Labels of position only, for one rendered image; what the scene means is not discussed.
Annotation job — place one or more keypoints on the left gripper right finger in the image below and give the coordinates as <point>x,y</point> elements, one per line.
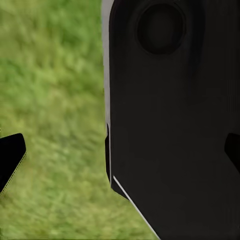
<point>232,149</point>

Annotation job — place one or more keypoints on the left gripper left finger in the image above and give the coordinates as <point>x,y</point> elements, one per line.
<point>12,149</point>

